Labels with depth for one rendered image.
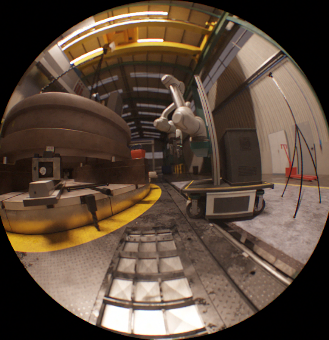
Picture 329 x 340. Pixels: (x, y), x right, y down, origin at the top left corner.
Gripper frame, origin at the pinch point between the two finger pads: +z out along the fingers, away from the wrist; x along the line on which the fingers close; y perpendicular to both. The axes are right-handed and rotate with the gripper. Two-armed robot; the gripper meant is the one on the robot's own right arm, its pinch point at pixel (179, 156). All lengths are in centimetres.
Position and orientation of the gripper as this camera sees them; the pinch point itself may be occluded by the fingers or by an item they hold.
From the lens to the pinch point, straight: 137.0
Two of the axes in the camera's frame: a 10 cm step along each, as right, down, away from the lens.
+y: 9.2, -0.5, -3.9
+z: 0.5, 10.0, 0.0
